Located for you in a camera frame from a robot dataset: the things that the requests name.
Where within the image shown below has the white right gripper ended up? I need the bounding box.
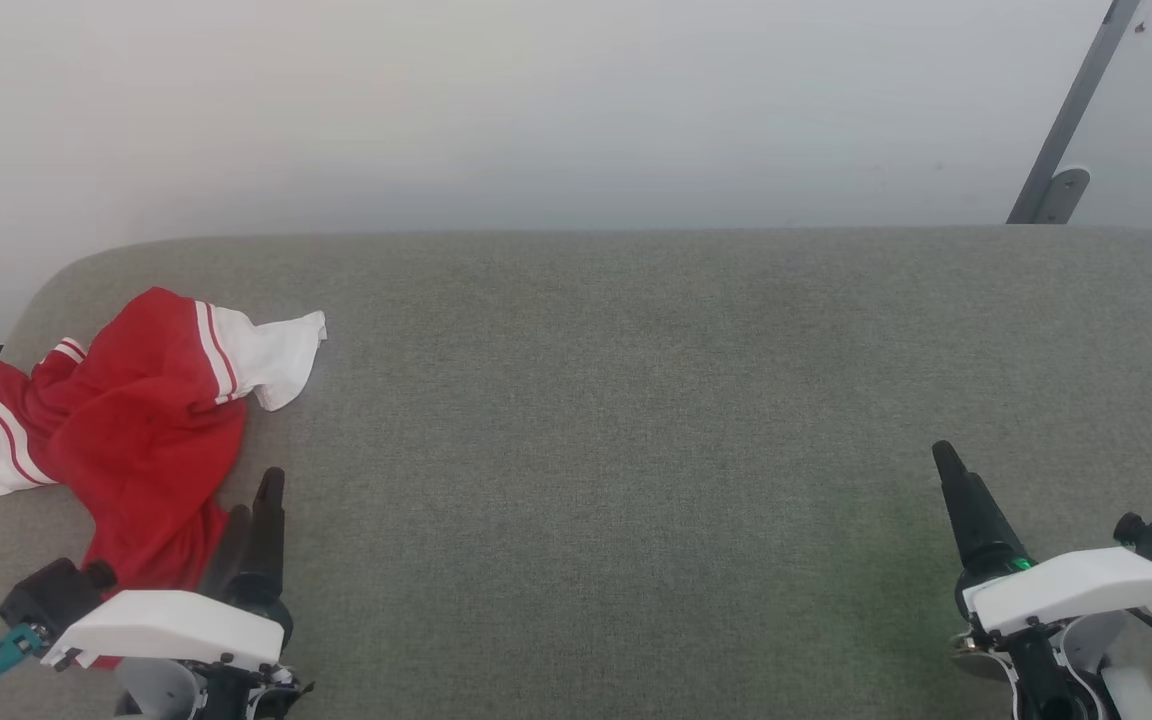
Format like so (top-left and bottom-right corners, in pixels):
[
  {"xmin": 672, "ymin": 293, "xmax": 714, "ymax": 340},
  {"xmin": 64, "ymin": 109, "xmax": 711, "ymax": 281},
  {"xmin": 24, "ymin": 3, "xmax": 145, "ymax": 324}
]
[{"xmin": 932, "ymin": 440, "xmax": 1152, "ymax": 720}]

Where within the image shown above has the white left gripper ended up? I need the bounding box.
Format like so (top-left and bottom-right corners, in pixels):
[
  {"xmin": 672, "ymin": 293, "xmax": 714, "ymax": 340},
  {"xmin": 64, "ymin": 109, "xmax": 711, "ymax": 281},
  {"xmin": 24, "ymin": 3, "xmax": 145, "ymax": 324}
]
[{"xmin": 41, "ymin": 467, "xmax": 315, "ymax": 720}]

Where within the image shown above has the red and white basketball jersey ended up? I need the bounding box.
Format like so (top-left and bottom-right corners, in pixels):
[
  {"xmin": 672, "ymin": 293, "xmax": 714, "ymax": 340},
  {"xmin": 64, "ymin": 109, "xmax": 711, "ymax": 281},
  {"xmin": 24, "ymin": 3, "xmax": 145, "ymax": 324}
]
[{"xmin": 0, "ymin": 287, "xmax": 328, "ymax": 669}]

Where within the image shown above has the grey metal bar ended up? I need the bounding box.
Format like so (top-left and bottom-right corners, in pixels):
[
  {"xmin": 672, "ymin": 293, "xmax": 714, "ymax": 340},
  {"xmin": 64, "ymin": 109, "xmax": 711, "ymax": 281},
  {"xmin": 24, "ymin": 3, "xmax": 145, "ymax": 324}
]
[{"xmin": 1006, "ymin": 0, "xmax": 1143, "ymax": 225}]

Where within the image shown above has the grey metal bracket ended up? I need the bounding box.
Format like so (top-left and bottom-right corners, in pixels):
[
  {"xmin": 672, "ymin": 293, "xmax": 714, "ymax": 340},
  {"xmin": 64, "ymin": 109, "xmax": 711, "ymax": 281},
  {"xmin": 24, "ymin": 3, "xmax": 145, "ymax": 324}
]
[{"xmin": 1039, "ymin": 168, "xmax": 1091, "ymax": 225}]

